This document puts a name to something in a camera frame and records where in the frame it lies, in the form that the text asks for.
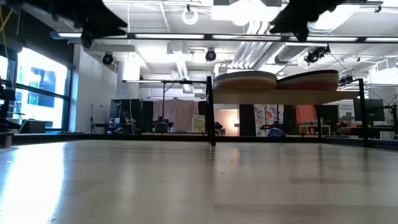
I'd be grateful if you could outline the sage green plate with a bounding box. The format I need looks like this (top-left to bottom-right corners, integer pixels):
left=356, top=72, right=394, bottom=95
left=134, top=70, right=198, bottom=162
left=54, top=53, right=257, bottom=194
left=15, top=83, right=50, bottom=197
left=213, top=70, right=278, bottom=76

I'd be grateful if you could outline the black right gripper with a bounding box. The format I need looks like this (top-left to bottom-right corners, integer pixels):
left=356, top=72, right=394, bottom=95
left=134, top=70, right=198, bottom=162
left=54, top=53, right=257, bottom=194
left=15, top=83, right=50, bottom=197
left=269, top=0, right=343, bottom=42

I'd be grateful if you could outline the colourful poster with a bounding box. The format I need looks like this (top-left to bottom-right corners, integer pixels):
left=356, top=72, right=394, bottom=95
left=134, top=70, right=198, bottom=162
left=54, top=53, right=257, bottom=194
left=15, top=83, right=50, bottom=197
left=253, top=104, right=279, bottom=134

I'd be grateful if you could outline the black aluminium table frame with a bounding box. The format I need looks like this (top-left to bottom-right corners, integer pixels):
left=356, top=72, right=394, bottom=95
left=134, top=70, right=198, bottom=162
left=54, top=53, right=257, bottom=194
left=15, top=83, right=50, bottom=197
left=0, top=133, right=398, bottom=151

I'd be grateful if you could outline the dark green plate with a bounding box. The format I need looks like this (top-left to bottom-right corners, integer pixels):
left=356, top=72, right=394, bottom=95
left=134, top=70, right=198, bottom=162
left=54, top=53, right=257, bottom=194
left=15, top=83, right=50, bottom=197
left=277, top=69, right=340, bottom=78

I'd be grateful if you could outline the orange cloth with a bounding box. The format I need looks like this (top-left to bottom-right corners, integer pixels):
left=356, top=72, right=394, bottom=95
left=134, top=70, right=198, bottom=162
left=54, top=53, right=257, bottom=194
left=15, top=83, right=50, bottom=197
left=294, top=105, right=317, bottom=124

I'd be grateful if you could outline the blue bag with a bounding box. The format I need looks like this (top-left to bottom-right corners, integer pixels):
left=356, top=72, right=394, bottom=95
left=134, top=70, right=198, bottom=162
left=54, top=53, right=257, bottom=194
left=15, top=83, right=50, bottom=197
left=267, top=127, right=285, bottom=138

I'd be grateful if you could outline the magenta plate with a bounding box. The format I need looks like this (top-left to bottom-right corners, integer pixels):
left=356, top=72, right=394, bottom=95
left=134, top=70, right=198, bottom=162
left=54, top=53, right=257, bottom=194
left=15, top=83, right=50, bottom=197
left=277, top=81, right=339, bottom=91

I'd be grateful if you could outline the beige curtain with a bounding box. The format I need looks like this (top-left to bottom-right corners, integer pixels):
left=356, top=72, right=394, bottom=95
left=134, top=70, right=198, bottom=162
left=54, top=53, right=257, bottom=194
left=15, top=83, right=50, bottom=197
left=152, top=98, right=200, bottom=131

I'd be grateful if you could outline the yellow sign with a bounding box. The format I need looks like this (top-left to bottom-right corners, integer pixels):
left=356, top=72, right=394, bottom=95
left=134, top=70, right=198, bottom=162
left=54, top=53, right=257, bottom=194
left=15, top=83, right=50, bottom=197
left=192, top=114, right=206, bottom=134

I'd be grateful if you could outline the dark storage box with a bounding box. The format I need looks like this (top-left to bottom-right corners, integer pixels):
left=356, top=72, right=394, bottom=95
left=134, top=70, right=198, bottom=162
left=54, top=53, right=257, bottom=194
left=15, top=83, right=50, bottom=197
left=21, top=119, right=47, bottom=134

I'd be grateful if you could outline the wooden shelf with black legs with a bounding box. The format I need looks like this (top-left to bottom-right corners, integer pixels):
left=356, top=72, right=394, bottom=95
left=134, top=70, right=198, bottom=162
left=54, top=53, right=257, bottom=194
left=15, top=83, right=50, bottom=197
left=205, top=75, right=371, bottom=147

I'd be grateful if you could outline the white printed sign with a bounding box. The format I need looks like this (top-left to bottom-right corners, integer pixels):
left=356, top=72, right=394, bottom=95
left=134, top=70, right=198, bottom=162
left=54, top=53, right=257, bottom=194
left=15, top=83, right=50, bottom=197
left=337, top=101, right=355, bottom=124

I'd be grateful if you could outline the long ceiling light fixture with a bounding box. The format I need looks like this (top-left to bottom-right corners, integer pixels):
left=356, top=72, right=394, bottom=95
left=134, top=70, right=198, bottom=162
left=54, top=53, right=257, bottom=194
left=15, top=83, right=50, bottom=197
left=51, top=30, right=398, bottom=44

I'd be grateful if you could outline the black metal gantry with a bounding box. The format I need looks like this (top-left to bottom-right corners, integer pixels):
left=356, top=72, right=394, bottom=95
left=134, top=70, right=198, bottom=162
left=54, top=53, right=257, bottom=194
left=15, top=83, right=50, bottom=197
left=121, top=79, right=208, bottom=119

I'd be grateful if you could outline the yellow hanging cable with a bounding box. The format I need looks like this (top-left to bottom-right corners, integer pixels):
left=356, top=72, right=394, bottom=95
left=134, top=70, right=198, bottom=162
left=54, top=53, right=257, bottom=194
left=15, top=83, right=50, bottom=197
left=0, top=6, right=15, bottom=91

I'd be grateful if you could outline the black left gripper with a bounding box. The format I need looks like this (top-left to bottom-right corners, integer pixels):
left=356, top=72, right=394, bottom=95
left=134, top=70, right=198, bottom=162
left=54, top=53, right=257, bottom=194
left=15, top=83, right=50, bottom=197
left=52, top=0, right=128, bottom=49

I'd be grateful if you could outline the black computer monitor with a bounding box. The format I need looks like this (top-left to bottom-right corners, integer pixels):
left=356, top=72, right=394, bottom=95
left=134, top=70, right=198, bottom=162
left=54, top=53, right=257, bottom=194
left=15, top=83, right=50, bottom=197
left=109, top=98, right=140, bottom=126
left=353, top=98, right=386, bottom=123

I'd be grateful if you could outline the white ring light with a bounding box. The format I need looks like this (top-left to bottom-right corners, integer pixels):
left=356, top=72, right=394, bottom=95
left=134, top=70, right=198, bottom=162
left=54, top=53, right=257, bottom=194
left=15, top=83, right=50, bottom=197
left=182, top=8, right=200, bottom=26

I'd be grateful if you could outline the large window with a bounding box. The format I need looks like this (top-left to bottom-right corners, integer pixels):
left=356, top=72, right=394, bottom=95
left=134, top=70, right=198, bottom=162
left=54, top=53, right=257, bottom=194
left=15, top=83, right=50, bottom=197
left=0, top=46, right=74, bottom=131

